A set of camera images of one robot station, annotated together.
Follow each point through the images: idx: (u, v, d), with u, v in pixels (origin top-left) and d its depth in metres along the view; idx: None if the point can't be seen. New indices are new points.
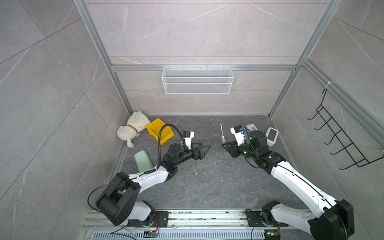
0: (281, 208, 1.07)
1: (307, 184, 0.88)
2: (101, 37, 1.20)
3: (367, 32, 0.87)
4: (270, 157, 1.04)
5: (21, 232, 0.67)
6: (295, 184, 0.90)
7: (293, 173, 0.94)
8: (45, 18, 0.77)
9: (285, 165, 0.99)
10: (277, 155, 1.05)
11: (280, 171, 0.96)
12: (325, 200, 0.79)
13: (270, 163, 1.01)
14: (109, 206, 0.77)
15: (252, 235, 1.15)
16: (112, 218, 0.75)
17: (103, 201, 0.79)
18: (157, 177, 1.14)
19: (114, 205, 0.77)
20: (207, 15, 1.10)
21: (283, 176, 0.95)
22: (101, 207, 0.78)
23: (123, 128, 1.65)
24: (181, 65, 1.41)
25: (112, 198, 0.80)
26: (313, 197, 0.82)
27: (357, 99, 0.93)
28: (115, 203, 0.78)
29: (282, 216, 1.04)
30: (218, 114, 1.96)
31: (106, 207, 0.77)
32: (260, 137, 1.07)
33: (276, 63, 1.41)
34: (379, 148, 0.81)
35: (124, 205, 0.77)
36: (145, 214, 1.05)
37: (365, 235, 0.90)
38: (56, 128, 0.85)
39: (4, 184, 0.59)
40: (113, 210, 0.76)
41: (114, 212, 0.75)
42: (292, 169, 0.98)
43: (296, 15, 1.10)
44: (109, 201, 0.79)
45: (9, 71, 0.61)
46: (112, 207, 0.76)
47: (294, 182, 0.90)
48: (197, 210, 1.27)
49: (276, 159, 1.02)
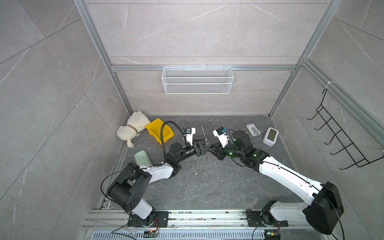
0: (278, 206, 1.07)
1: (294, 175, 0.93)
2: (101, 37, 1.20)
3: (367, 32, 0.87)
4: (255, 155, 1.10)
5: (21, 232, 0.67)
6: (282, 177, 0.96)
7: (279, 166, 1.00)
8: (45, 18, 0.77)
9: (271, 160, 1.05)
10: (262, 152, 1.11)
11: (267, 167, 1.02)
12: (312, 186, 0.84)
13: (256, 161, 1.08)
14: (121, 193, 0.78)
15: (253, 235, 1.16)
16: (123, 205, 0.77)
17: (114, 188, 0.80)
18: (164, 172, 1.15)
19: (126, 192, 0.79)
20: (207, 15, 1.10)
21: (271, 171, 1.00)
22: (112, 194, 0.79)
23: (123, 128, 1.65)
24: (181, 65, 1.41)
25: (123, 186, 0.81)
26: (301, 186, 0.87)
27: (357, 99, 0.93)
28: (126, 190, 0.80)
29: (282, 215, 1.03)
30: (218, 114, 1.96)
31: (118, 194, 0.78)
32: (243, 139, 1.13)
33: (276, 63, 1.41)
34: (379, 148, 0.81)
35: (136, 192, 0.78)
36: (147, 212, 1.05)
37: (365, 235, 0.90)
38: (56, 128, 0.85)
39: (4, 184, 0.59)
40: (124, 196, 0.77)
41: (126, 199, 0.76)
42: (278, 163, 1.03)
43: (296, 15, 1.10)
44: (121, 188, 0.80)
45: (9, 71, 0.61)
46: (124, 194, 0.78)
47: (281, 175, 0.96)
48: (197, 210, 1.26)
49: (261, 156, 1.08)
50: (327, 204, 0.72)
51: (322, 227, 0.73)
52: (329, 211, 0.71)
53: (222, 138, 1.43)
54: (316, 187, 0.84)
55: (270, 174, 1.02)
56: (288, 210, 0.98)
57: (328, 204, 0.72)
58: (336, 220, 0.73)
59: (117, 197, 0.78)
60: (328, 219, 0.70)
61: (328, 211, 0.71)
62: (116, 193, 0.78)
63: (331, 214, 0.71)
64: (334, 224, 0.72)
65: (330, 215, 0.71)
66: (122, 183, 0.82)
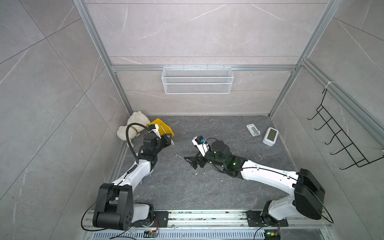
0: (273, 206, 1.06)
1: (271, 171, 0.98)
2: (101, 37, 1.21)
3: (367, 32, 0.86)
4: (235, 164, 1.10)
5: (21, 232, 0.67)
6: (263, 177, 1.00)
7: (258, 168, 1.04)
8: (45, 18, 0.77)
9: (249, 163, 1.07)
10: (240, 158, 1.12)
11: (247, 172, 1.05)
12: (290, 178, 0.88)
13: (237, 170, 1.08)
14: (109, 218, 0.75)
15: (255, 235, 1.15)
16: (119, 226, 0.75)
17: (100, 217, 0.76)
18: (142, 170, 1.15)
19: (114, 214, 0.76)
20: (207, 15, 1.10)
21: (252, 174, 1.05)
22: (102, 223, 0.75)
23: (123, 128, 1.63)
24: (181, 65, 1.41)
25: (107, 211, 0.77)
26: (281, 180, 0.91)
27: (357, 99, 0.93)
28: (113, 214, 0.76)
29: (279, 213, 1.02)
30: (218, 114, 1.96)
31: (107, 220, 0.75)
32: (223, 152, 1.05)
33: (276, 63, 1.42)
34: (379, 148, 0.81)
35: (125, 209, 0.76)
36: (145, 212, 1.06)
37: (366, 235, 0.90)
38: (55, 128, 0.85)
39: (3, 185, 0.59)
40: (115, 219, 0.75)
41: (118, 219, 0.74)
42: (256, 163, 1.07)
43: (296, 15, 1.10)
44: (107, 215, 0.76)
45: (9, 71, 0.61)
46: (113, 217, 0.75)
47: (261, 175, 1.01)
48: (197, 210, 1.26)
49: (240, 163, 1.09)
50: (307, 191, 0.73)
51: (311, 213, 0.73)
52: (311, 197, 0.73)
53: (203, 148, 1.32)
54: (294, 177, 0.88)
55: (252, 177, 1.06)
56: (281, 206, 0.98)
57: (308, 190, 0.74)
58: (320, 202, 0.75)
59: (109, 224, 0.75)
60: (313, 205, 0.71)
61: (310, 196, 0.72)
62: (105, 221, 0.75)
63: (314, 199, 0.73)
64: (320, 207, 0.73)
65: (313, 200, 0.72)
66: (104, 209, 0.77)
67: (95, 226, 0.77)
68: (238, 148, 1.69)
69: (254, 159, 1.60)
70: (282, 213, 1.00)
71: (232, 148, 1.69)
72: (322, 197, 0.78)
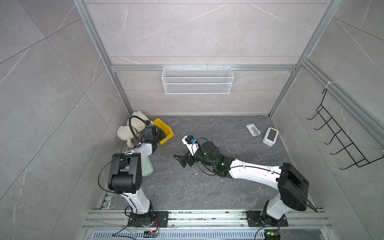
0: (270, 205, 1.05)
1: (257, 168, 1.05)
2: (101, 37, 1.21)
3: (367, 32, 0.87)
4: (223, 165, 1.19)
5: (21, 232, 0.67)
6: (249, 175, 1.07)
7: (245, 166, 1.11)
8: (45, 18, 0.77)
9: (236, 163, 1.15)
10: (228, 158, 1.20)
11: (235, 171, 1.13)
12: (274, 173, 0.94)
13: (225, 170, 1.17)
14: (122, 180, 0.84)
15: (256, 235, 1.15)
16: (131, 188, 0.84)
17: (114, 181, 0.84)
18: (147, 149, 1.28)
19: (127, 177, 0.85)
20: (207, 15, 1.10)
21: (239, 173, 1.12)
22: (116, 186, 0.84)
23: (122, 128, 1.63)
24: (181, 65, 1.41)
25: (120, 175, 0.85)
26: (265, 176, 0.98)
27: (357, 99, 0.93)
28: (126, 177, 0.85)
29: (276, 212, 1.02)
30: (218, 114, 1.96)
31: (120, 182, 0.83)
32: (213, 153, 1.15)
33: (276, 63, 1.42)
34: (379, 148, 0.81)
35: (136, 171, 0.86)
36: (147, 205, 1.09)
37: (365, 235, 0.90)
38: (55, 128, 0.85)
39: (3, 185, 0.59)
40: (128, 181, 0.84)
41: (131, 181, 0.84)
42: (242, 162, 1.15)
43: (296, 15, 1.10)
44: (120, 178, 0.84)
45: (9, 71, 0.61)
46: (126, 180, 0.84)
47: (247, 173, 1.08)
48: (197, 210, 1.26)
49: (228, 163, 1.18)
50: (289, 184, 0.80)
51: (297, 205, 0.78)
52: (294, 189, 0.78)
53: (193, 148, 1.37)
54: (277, 171, 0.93)
55: (240, 175, 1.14)
56: (274, 203, 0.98)
57: (290, 183, 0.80)
58: (304, 194, 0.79)
59: (122, 185, 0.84)
60: (296, 197, 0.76)
61: (293, 188, 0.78)
62: (118, 183, 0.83)
63: (298, 191, 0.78)
64: (304, 199, 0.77)
65: (296, 192, 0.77)
66: (117, 173, 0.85)
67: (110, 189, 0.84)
68: (238, 148, 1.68)
69: (254, 159, 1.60)
70: (278, 210, 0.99)
71: (232, 148, 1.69)
72: (307, 190, 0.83)
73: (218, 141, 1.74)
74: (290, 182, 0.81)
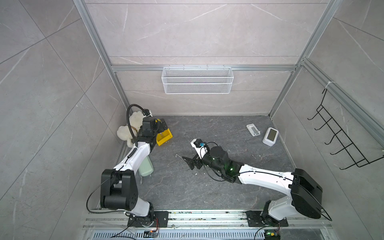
0: (273, 207, 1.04)
1: (267, 174, 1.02)
2: (101, 37, 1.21)
3: (367, 32, 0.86)
4: (232, 170, 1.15)
5: (21, 232, 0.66)
6: (259, 181, 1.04)
7: (255, 171, 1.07)
8: (45, 18, 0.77)
9: (245, 168, 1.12)
10: (237, 163, 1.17)
11: (245, 176, 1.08)
12: (285, 179, 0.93)
13: (234, 176, 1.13)
14: (116, 199, 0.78)
15: (255, 235, 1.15)
16: (125, 207, 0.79)
17: (106, 200, 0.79)
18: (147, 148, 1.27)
19: (120, 197, 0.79)
20: (207, 15, 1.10)
21: (249, 177, 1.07)
22: (108, 205, 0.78)
23: (123, 128, 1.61)
24: (181, 65, 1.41)
25: (113, 194, 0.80)
26: (277, 182, 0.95)
27: (357, 99, 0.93)
28: (119, 196, 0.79)
29: (279, 214, 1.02)
30: (218, 114, 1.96)
31: (113, 202, 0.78)
32: (222, 157, 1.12)
33: (276, 63, 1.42)
34: (379, 148, 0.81)
35: (129, 190, 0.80)
36: (145, 209, 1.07)
37: (365, 235, 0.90)
38: (55, 128, 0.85)
39: (3, 185, 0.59)
40: (121, 199, 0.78)
41: (125, 200, 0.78)
42: (252, 167, 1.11)
43: (296, 15, 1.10)
44: (112, 197, 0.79)
45: (9, 71, 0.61)
46: (119, 199, 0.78)
47: (258, 179, 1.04)
48: (197, 210, 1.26)
49: (237, 168, 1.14)
50: (303, 191, 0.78)
51: (312, 213, 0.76)
52: (308, 197, 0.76)
53: (201, 151, 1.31)
54: (289, 177, 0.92)
55: (250, 181, 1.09)
56: (281, 207, 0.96)
57: (305, 191, 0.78)
58: (318, 201, 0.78)
59: (115, 205, 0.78)
60: (312, 205, 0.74)
61: (307, 197, 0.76)
62: (111, 203, 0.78)
63: (312, 199, 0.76)
64: (318, 206, 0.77)
65: (310, 199, 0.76)
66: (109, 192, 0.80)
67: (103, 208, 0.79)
68: (238, 148, 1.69)
69: (254, 159, 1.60)
70: (282, 213, 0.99)
71: (232, 148, 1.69)
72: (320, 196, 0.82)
73: (218, 141, 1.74)
74: (303, 188, 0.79)
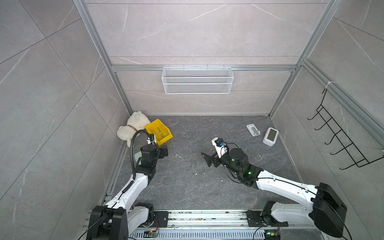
0: (280, 209, 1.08)
1: (289, 184, 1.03)
2: (101, 37, 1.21)
3: (367, 32, 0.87)
4: (250, 174, 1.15)
5: (21, 232, 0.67)
6: (279, 188, 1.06)
7: (274, 179, 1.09)
8: (45, 18, 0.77)
9: (265, 174, 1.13)
10: (256, 168, 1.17)
11: (263, 182, 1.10)
12: (308, 191, 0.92)
13: (252, 179, 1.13)
14: None
15: (254, 235, 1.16)
16: None
17: None
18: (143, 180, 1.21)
19: None
20: (207, 15, 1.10)
21: (268, 184, 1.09)
22: None
23: (123, 128, 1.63)
24: (181, 65, 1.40)
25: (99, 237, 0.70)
26: (298, 193, 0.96)
27: (357, 99, 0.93)
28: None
29: (283, 217, 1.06)
30: (218, 114, 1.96)
31: None
32: (241, 160, 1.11)
33: (276, 63, 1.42)
34: (379, 148, 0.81)
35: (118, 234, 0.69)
36: (145, 215, 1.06)
37: (365, 235, 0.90)
38: (56, 128, 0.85)
39: (3, 185, 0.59)
40: None
41: None
42: (272, 175, 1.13)
43: (296, 15, 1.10)
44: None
45: (9, 71, 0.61)
46: None
47: (278, 187, 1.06)
48: (197, 210, 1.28)
49: (255, 173, 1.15)
50: (326, 207, 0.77)
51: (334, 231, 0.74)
52: (331, 213, 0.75)
53: (221, 151, 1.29)
54: (312, 191, 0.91)
55: (268, 187, 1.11)
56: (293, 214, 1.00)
57: (328, 207, 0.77)
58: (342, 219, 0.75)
59: None
60: (334, 222, 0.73)
61: (330, 213, 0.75)
62: None
63: (335, 216, 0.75)
64: (341, 225, 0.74)
65: (333, 216, 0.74)
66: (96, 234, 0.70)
67: None
68: None
69: (254, 159, 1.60)
70: (286, 218, 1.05)
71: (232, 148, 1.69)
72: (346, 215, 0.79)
73: None
74: (326, 204, 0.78)
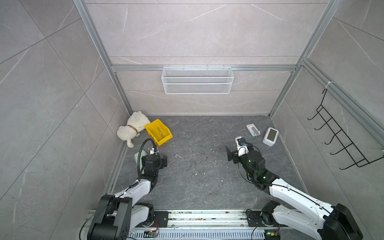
0: (285, 214, 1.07)
1: (303, 197, 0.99)
2: (101, 37, 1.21)
3: (367, 32, 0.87)
4: (264, 178, 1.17)
5: (21, 232, 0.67)
6: (291, 199, 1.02)
7: (288, 188, 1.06)
8: (45, 19, 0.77)
9: (280, 181, 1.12)
10: (271, 174, 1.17)
11: (276, 189, 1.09)
12: (322, 208, 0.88)
13: (266, 184, 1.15)
14: (103, 233, 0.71)
15: (253, 235, 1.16)
16: None
17: (94, 231, 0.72)
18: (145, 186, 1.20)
19: (109, 229, 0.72)
20: (207, 15, 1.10)
21: (280, 192, 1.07)
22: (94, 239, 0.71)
23: (122, 128, 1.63)
24: (181, 65, 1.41)
25: (103, 224, 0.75)
26: (311, 207, 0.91)
27: (357, 99, 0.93)
28: (109, 227, 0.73)
29: (286, 221, 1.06)
30: (218, 114, 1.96)
31: (101, 235, 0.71)
32: (258, 163, 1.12)
33: (277, 63, 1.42)
34: (379, 148, 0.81)
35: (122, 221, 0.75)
36: (145, 214, 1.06)
37: (365, 235, 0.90)
38: (55, 128, 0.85)
39: (3, 185, 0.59)
40: (110, 233, 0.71)
41: (114, 234, 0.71)
42: (287, 184, 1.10)
43: (296, 15, 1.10)
44: (101, 228, 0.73)
45: (9, 71, 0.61)
46: (108, 232, 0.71)
47: (291, 197, 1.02)
48: (197, 210, 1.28)
49: (270, 178, 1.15)
50: (338, 227, 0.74)
51: None
52: (342, 234, 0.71)
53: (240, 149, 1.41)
54: (327, 209, 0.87)
55: (280, 195, 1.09)
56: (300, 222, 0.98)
57: (340, 228, 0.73)
58: None
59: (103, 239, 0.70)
60: None
61: (341, 234, 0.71)
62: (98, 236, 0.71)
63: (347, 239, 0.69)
64: None
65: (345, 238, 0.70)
66: (101, 221, 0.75)
67: None
68: None
69: None
70: (285, 222, 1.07)
71: (232, 148, 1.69)
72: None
73: (218, 141, 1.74)
74: (340, 225, 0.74)
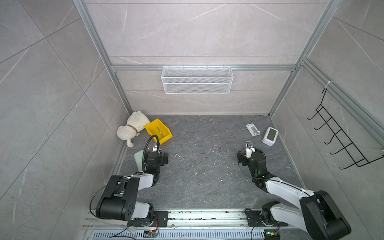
0: (281, 208, 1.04)
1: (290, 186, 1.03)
2: (101, 37, 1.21)
3: (367, 32, 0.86)
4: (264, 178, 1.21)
5: (21, 232, 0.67)
6: (281, 190, 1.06)
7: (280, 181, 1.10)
8: (45, 19, 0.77)
9: (275, 178, 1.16)
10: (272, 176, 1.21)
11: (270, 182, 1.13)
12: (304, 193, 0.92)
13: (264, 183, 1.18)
14: (112, 208, 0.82)
15: (252, 235, 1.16)
16: (120, 216, 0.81)
17: (103, 205, 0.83)
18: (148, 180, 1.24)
19: (117, 205, 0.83)
20: (207, 15, 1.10)
21: (274, 186, 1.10)
22: (104, 211, 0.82)
23: (122, 128, 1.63)
24: (181, 65, 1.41)
25: (111, 200, 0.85)
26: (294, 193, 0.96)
27: (357, 99, 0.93)
28: (117, 203, 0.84)
29: (282, 216, 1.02)
30: (218, 114, 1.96)
31: (109, 208, 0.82)
32: (260, 161, 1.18)
33: (277, 63, 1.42)
34: (379, 148, 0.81)
35: (128, 198, 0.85)
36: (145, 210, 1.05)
37: (365, 235, 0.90)
38: (56, 128, 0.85)
39: (3, 185, 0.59)
40: (117, 208, 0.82)
41: (121, 209, 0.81)
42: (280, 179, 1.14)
43: (296, 15, 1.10)
44: (109, 203, 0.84)
45: (9, 71, 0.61)
46: (116, 206, 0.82)
47: (280, 188, 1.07)
48: (197, 210, 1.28)
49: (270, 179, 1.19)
50: (313, 206, 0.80)
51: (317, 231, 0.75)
52: (316, 212, 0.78)
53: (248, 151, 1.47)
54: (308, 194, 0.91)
55: (273, 189, 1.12)
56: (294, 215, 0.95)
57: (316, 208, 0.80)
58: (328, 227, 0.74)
59: (110, 212, 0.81)
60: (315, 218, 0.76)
61: (316, 212, 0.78)
62: (107, 209, 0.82)
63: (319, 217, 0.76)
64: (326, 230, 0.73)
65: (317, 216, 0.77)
66: (110, 197, 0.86)
67: (98, 215, 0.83)
68: (238, 148, 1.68)
69: None
70: (282, 217, 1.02)
71: (232, 148, 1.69)
72: (344, 236, 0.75)
73: (218, 141, 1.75)
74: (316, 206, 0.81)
